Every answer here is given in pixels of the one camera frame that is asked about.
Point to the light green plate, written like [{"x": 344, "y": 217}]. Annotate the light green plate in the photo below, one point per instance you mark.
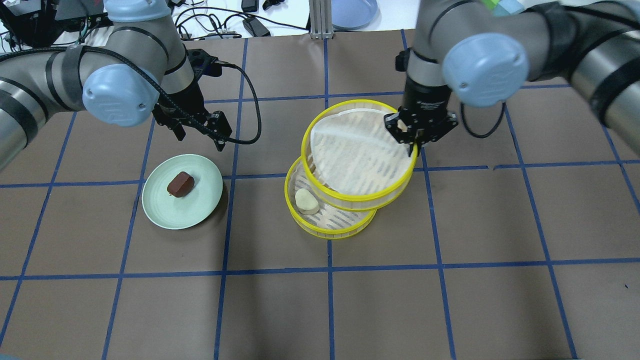
[{"x": 169, "y": 212}]

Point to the brown bun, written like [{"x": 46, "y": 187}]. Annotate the brown bun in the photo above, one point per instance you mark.
[{"x": 181, "y": 185}]

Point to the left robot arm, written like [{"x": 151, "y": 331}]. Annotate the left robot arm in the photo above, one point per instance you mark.
[{"x": 143, "y": 70}]

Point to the black power adapter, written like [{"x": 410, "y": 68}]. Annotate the black power adapter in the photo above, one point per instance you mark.
[{"x": 255, "y": 27}]

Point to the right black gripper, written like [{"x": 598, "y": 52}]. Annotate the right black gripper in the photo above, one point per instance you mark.
[{"x": 425, "y": 98}]

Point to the white bun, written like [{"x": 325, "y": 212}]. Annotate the white bun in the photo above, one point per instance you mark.
[{"x": 306, "y": 202}]

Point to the aluminium frame post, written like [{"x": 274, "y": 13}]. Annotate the aluminium frame post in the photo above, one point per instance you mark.
[{"x": 320, "y": 15}]

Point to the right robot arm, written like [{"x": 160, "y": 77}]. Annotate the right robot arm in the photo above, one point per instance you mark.
[{"x": 461, "y": 48}]

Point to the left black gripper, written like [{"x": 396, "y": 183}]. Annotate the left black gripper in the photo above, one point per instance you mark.
[{"x": 186, "y": 101}]

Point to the yellow steamer layer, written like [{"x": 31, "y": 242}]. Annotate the yellow steamer layer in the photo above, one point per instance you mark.
[
  {"x": 328, "y": 222},
  {"x": 350, "y": 159}
]

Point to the blue plate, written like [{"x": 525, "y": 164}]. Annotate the blue plate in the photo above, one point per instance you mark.
[{"x": 350, "y": 15}]

